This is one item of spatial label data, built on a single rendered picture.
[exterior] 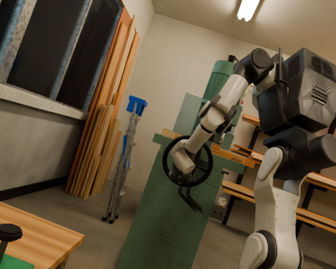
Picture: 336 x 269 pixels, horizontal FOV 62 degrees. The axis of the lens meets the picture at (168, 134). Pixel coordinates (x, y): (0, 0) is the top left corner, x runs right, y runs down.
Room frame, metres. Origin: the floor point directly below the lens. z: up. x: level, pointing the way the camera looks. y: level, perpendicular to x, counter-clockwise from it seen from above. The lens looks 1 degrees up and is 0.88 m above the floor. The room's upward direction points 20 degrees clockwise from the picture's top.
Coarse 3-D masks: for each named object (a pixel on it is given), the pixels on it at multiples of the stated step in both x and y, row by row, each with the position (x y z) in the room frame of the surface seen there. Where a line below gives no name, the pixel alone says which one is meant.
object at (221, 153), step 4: (176, 136) 1.93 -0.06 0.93; (220, 152) 1.86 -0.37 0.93; (224, 152) 1.86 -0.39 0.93; (224, 156) 1.86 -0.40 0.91; (228, 156) 1.85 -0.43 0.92; (232, 156) 1.85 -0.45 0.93; (244, 160) 1.83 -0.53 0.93; (248, 160) 1.82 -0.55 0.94; (244, 164) 1.83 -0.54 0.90; (248, 164) 1.82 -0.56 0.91; (252, 164) 1.82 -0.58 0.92
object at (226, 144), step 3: (225, 135) 2.02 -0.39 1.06; (228, 135) 2.02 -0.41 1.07; (231, 135) 2.01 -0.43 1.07; (225, 138) 2.02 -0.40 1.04; (228, 138) 2.02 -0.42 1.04; (231, 138) 2.01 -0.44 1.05; (225, 141) 2.02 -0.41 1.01; (228, 141) 2.01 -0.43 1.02; (231, 141) 2.01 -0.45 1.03; (222, 144) 2.02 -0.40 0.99; (225, 144) 2.02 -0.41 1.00; (228, 144) 2.01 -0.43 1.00; (222, 147) 2.02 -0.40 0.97; (225, 147) 2.02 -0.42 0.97; (228, 147) 2.01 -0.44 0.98; (228, 150) 2.01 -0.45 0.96
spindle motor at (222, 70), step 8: (216, 64) 1.87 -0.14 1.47; (224, 64) 1.82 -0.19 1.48; (232, 64) 1.82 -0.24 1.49; (216, 72) 1.85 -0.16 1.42; (224, 72) 1.82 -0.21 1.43; (232, 72) 1.82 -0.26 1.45; (216, 80) 1.84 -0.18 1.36; (224, 80) 1.82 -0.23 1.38; (208, 88) 1.86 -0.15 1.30; (216, 88) 1.83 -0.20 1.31; (208, 96) 1.85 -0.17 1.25
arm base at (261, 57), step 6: (258, 48) 1.15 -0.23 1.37; (252, 54) 1.13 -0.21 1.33; (258, 54) 1.14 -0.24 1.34; (264, 54) 1.15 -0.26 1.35; (252, 60) 1.13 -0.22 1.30; (258, 60) 1.13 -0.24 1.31; (264, 60) 1.14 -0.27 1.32; (270, 60) 1.16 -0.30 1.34; (234, 66) 1.26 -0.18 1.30; (252, 66) 1.14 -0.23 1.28; (258, 66) 1.13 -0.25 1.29; (264, 66) 1.14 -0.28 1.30; (270, 66) 1.16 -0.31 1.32; (258, 72) 1.13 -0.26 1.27; (264, 72) 1.15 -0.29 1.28; (252, 78) 1.18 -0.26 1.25; (258, 78) 1.15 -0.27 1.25
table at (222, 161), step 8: (160, 136) 1.79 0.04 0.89; (160, 144) 1.79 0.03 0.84; (168, 144) 1.78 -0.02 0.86; (176, 144) 1.77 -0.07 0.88; (208, 160) 1.63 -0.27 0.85; (216, 160) 1.71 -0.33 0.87; (224, 160) 1.70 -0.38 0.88; (232, 160) 1.70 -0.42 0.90; (232, 168) 1.69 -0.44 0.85; (240, 168) 1.68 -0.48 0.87
